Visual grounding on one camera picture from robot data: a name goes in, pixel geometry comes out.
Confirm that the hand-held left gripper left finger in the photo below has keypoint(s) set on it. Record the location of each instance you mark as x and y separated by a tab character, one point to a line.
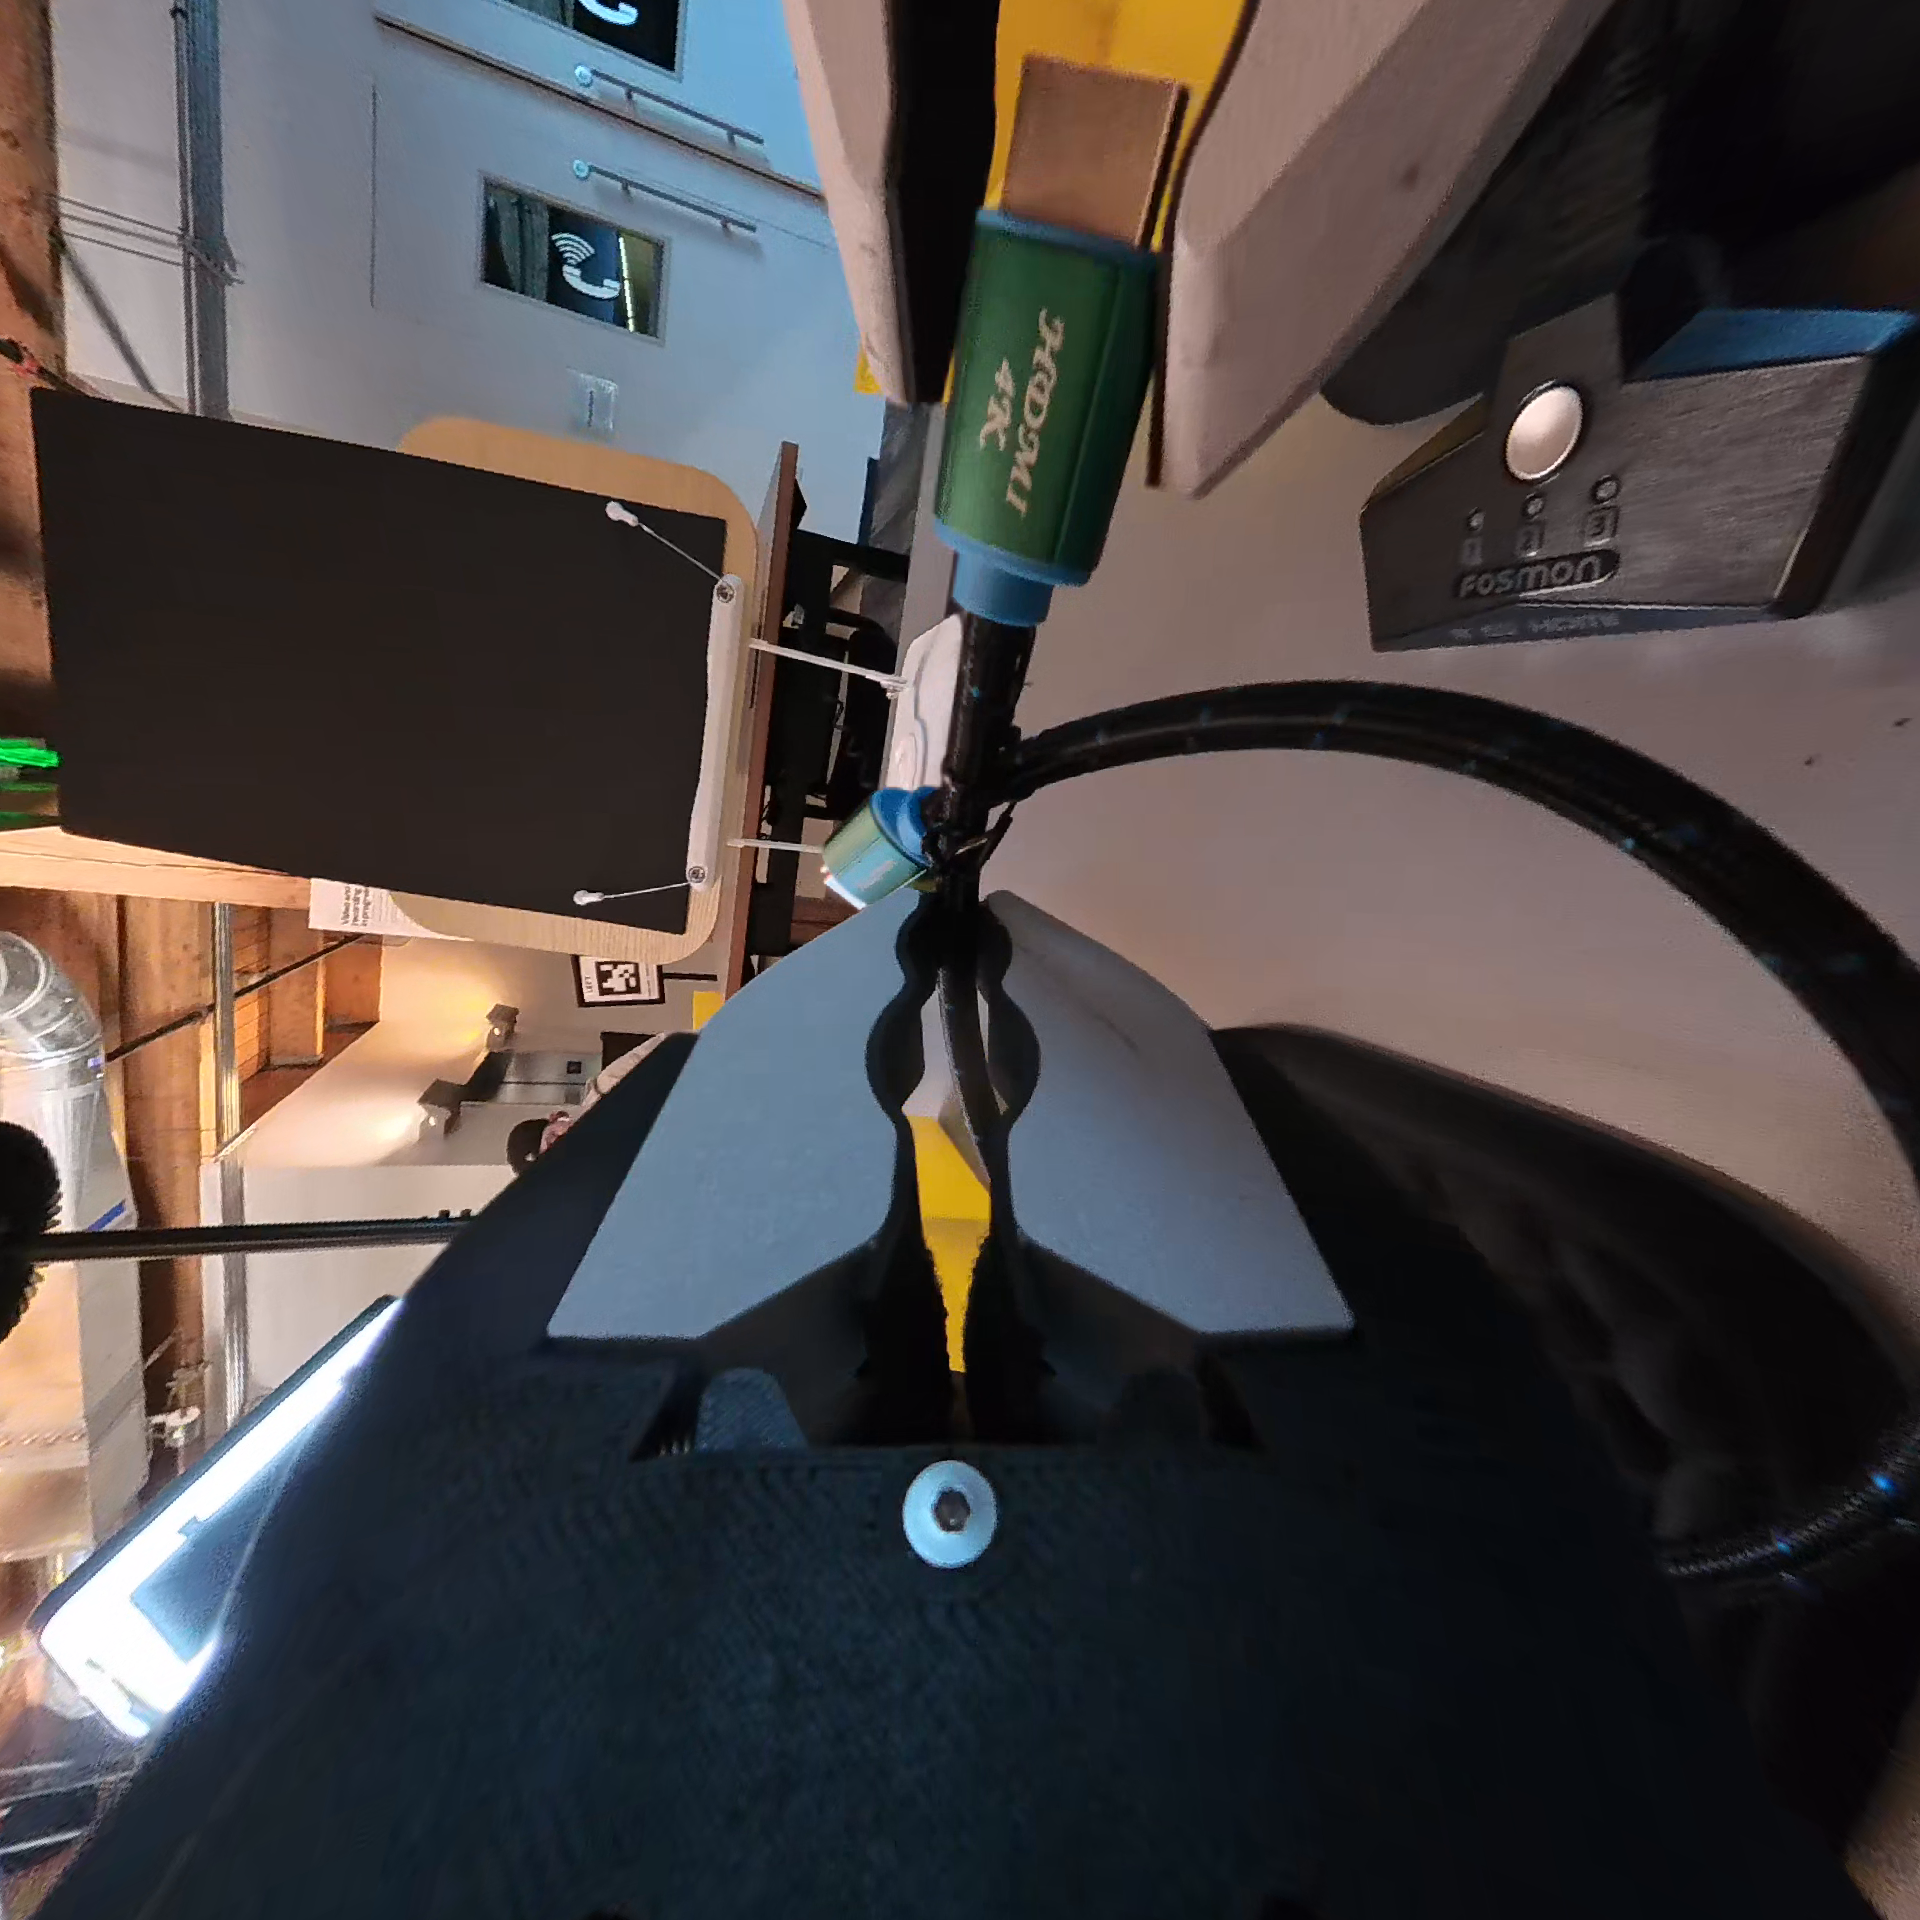
720	1171

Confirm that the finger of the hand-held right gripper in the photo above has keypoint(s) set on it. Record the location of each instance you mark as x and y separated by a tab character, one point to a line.
869	148
1320	194

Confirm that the phone icon wall sign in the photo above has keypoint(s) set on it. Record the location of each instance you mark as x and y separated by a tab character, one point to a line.
599	28
579	264

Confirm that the black and white tag poster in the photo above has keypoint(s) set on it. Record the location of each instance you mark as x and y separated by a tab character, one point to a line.
621	982

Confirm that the black stand pole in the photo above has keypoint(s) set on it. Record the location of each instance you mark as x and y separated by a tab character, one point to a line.
225	1239

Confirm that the black hdmi switch box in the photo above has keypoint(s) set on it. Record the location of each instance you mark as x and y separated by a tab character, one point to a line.
1651	495

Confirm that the black board with wooden frame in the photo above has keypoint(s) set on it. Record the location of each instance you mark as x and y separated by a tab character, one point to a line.
376	674

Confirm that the led light panel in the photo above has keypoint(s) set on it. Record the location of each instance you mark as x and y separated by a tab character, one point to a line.
165	1576

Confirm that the white paper notice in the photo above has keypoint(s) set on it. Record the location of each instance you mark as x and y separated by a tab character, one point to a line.
352	907

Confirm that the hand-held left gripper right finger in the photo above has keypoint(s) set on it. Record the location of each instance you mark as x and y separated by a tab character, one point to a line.
1171	1184

